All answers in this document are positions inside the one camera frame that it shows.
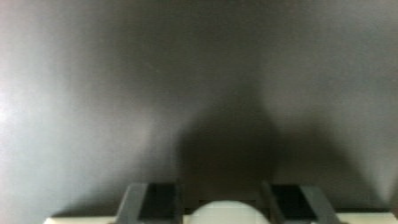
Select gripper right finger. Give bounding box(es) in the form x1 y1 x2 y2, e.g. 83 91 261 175
261 182 341 224

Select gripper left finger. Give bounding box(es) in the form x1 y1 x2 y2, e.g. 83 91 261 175
115 183 183 224

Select white cabinet body box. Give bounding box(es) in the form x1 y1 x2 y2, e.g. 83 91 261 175
43 202 398 224

